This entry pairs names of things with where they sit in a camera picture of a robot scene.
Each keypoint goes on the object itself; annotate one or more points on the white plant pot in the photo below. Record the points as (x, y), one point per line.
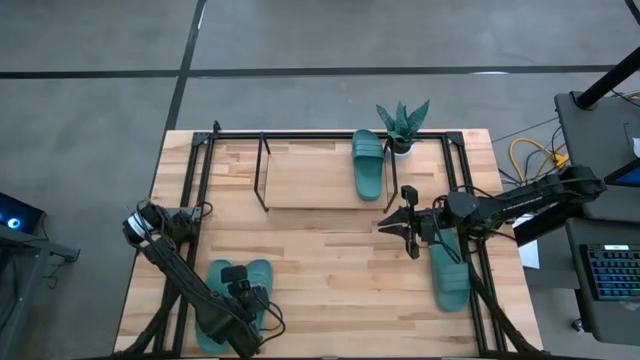
(403, 152)

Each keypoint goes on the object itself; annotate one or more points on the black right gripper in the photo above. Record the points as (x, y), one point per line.
(425, 225)

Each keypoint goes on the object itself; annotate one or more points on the white paper sheet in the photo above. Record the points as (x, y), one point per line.
(530, 255)

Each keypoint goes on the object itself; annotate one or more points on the black cart caster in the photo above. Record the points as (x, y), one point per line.
(578, 325)

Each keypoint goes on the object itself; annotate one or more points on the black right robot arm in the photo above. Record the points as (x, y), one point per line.
(525, 200)

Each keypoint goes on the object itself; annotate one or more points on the grey metal stand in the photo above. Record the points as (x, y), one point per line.
(30, 245)

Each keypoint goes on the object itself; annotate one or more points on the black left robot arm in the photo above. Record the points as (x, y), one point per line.
(175, 270)

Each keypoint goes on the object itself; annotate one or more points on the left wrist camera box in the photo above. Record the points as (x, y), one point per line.
(234, 274)

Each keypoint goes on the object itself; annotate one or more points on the grey workstation cart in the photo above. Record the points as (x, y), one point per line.
(590, 140)

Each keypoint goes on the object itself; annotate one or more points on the backlit computer keyboard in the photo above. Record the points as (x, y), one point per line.
(615, 272)

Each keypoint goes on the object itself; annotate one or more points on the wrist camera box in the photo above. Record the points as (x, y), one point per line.
(234, 274)
(410, 195)

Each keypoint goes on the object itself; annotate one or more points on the black computer with blue light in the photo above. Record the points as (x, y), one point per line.
(15, 215)

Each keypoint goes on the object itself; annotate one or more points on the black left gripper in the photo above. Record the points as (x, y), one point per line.
(250, 305)

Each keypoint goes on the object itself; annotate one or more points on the black monitor mount pole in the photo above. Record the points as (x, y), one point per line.
(607, 80)

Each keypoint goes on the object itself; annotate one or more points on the green snake plant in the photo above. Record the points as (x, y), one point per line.
(402, 125)

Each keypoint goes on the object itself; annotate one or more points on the teal green rubber slide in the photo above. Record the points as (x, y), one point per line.
(212, 277)
(262, 272)
(450, 285)
(367, 170)

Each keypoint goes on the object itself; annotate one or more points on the flat computer monitor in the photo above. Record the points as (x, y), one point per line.
(631, 176)

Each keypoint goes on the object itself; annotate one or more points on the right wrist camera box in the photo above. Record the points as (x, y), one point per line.
(410, 195)

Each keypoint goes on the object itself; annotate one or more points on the black aluminium rig frame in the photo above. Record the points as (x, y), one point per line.
(325, 135)

